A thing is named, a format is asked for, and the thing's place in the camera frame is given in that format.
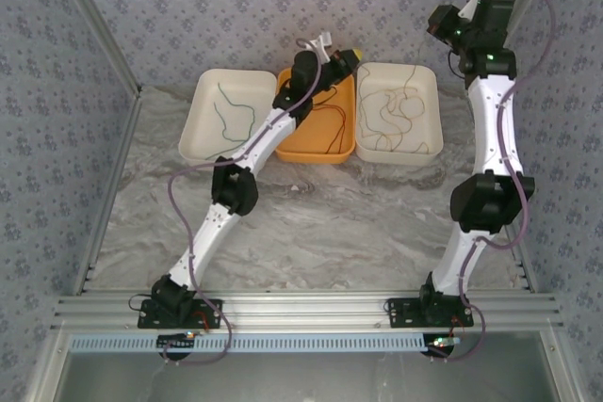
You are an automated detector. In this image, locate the green cable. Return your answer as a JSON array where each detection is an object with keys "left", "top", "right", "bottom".
[
  {"left": 217, "top": 82, "right": 258, "bottom": 144},
  {"left": 212, "top": 101, "right": 249, "bottom": 144}
]

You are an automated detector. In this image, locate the orange plastic tray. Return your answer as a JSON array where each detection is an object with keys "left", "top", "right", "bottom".
[{"left": 274, "top": 66, "right": 357, "bottom": 166}]

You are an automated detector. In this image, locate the large white plastic tray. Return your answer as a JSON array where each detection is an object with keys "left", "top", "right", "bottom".
[{"left": 355, "top": 61, "right": 444, "bottom": 167}]

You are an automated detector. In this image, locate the small white plastic tray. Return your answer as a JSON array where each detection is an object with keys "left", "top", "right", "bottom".
[{"left": 178, "top": 68, "right": 278, "bottom": 164}]

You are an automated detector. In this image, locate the black controller board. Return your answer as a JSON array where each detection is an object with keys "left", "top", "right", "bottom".
[
  {"left": 423, "top": 333, "right": 462, "bottom": 360},
  {"left": 156, "top": 331, "right": 198, "bottom": 360}
]

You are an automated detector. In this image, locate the aluminium frame post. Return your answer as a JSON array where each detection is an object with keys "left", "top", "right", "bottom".
[
  {"left": 49, "top": 0, "right": 143, "bottom": 98},
  {"left": 464, "top": 0, "right": 564, "bottom": 97}
]

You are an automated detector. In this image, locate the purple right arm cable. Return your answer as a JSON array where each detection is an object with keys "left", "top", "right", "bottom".
[{"left": 431, "top": 0, "right": 557, "bottom": 364}]

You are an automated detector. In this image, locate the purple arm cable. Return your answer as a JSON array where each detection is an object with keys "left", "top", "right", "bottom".
[
  {"left": 162, "top": 39, "right": 327, "bottom": 366},
  {"left": 431, "top": 0, "right": 557, "bottom": 364}
]

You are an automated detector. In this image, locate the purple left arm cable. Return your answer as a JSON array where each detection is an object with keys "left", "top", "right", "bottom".
[{"left": 162, "top": 39, "right": 327, "bottom": 366}]

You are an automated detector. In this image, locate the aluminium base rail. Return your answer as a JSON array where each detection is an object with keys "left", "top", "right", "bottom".
[{"left": 50, "top": 291, "right": 564, "bottom": 332}]

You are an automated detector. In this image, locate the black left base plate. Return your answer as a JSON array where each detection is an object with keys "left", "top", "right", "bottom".
[{"left": 137, "top": 297, "right": 223, "bottom": 330}]

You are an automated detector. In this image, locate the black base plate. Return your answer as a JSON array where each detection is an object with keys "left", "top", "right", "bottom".
[
  {"left": 386, "top": 297, "right": 475, "bottom": 330},
  {"left": 137, "top": 297, "right": 223, "bottom": 330}
]

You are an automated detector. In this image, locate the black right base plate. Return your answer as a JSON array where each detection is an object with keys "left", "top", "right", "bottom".
[{"left": 386, "top": 297, "right": 475, "bottom": 330}]

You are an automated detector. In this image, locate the grey slotted cable duct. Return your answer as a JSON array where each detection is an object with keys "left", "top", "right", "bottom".
[{"left": 69, "top": 331, "right": 533, "bottom": 354}]

